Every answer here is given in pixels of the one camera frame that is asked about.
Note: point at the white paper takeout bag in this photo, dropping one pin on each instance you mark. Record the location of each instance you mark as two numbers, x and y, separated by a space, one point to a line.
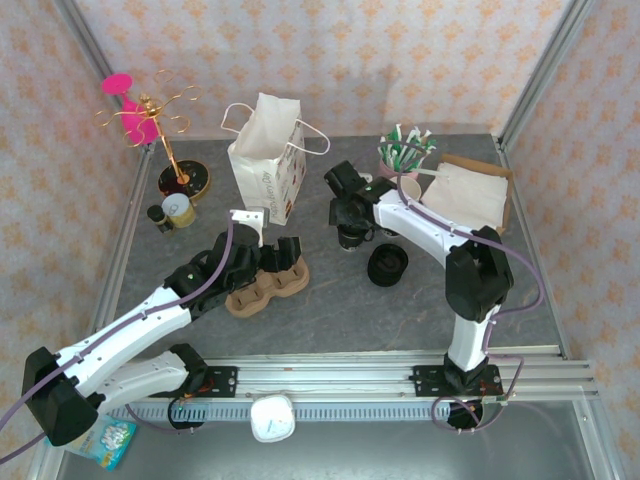
265 175

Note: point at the white paper napkin stack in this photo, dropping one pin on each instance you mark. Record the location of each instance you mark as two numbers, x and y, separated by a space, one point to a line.
470 192

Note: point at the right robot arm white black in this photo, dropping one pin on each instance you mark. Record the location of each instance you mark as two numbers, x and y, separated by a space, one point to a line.
420 225

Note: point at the stack of black cup lids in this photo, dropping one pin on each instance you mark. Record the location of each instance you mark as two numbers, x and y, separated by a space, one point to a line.
387 265

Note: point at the pink straw holder cup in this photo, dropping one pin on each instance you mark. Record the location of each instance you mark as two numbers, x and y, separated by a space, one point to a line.
387 169

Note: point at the green white wrapped straw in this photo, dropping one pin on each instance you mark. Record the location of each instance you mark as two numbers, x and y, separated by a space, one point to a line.
424 142
411 142
427 155
386 155
396 136

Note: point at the stack of black paper cups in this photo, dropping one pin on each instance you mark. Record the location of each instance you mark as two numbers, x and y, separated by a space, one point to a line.
411 187

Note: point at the gold can with white lid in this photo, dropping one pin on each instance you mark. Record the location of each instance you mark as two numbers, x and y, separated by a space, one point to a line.
179 207

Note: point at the small dark bottle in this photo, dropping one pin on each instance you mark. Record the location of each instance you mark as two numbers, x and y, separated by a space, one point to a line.
156 215

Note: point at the white rounded square device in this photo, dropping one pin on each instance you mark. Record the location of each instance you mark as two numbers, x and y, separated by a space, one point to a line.
271 417

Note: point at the pink plastic wine glass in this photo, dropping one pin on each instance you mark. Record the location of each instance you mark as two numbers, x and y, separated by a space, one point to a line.
135 125

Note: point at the blue wet wipes packet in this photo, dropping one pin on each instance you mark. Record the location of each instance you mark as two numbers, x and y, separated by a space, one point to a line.
115 440

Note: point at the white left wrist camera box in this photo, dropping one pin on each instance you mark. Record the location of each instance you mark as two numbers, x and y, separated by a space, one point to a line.
247 217

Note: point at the aluminium table side rail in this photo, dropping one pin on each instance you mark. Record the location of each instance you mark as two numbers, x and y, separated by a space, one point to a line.
522 210
117 250

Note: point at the aluminium frame rail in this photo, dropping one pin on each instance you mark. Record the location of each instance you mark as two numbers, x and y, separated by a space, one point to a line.
325 375

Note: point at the aluminium corner post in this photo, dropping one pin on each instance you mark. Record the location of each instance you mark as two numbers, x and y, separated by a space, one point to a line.
90 45
550 55

